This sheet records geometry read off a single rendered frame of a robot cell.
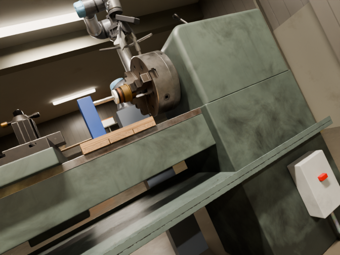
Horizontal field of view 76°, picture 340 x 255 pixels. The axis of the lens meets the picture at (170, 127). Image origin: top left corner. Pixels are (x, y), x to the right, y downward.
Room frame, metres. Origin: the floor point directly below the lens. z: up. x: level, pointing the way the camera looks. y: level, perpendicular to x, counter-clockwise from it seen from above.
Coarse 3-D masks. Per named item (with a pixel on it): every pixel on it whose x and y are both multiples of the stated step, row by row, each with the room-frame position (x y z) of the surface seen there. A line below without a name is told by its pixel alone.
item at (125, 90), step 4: (124, 84) 1.05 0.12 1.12; (116, 88) 1.03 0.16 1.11; (120, 88) 1.03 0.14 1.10; (124, 88) 1.02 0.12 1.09; (128, 88) 1.03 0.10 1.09; (116, 92) 1.01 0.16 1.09; (120, 92) 1.01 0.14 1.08; (124, 92) 1.02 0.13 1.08; (128, 92) 1.02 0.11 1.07; (120, 96) 1.01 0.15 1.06; (124, 96) 1.02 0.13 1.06; (128, 96) 1.03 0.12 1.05; (132, 96) 1.03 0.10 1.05; (120, 100) 1.02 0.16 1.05; (124, 100) 1.04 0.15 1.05; (128, 100) 1.04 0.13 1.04; (132, 100) 1.06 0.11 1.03
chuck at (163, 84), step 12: (132, 60) 1.08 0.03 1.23; (144, 60) 0.98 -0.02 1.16; (156, 60) 0.99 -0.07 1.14; (144, 72) 1.01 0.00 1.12; (156, 72) 0.97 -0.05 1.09; (168, 72) 0.99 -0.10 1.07; (156, 84) 0.96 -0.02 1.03; (168, 84) 0.99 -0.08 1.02; (156, 96) 0.99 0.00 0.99; (156, 108) 1.05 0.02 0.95; (168, 108) 1.08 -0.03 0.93
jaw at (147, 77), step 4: (148, 72) 0.97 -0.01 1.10; (152, 72) 0.97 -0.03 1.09; (140, 76) 0.96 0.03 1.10; (144, 76) 0.96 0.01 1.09; (148, 76) 0.97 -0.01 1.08; (152, 76) 0.96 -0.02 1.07; (156, 76) 0.97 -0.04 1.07; (136, 80) 0.99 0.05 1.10; (140, 80) 0.98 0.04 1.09; (144, 80) 0.96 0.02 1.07; (148, 80) 0.97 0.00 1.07; (132, 84) 1.02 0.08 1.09; (136, 84) 0.99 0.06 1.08; (140, 84) 1.00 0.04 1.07; (144, 84) 0.99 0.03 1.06; (148, 84) 1.02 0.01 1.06; (132, 88) 1.01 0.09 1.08; (136, 88) 1.01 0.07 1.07; (140, 88) 1.02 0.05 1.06; (144, 88) 1.05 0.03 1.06; (132, 92) 1.02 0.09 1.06
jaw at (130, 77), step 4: (124, 72) 1.13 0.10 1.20; (128, 72) 1.13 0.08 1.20; (132, 72) 1.14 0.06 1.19; (128, 76) 1.11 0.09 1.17; (132, 76) 1.12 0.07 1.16; (136, 76) 1.12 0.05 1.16; (124, 80) 1.11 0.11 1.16; (128, 80) 1.09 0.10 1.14; (132, 80) 1.10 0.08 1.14; (128, 84) 1.07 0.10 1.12
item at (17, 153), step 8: (24, 144) 0.70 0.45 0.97; (32, 144) 0.75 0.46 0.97; (40, 144) 0.72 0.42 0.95; (48, 144) 0.73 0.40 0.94; (8, 152) 0.68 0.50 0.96; (16, 152) 0.69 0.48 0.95; (24, 152) 0.70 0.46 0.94; (32, 152) 0.71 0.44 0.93; (0, 160) 0.67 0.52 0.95; (8, 160) 0.68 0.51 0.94
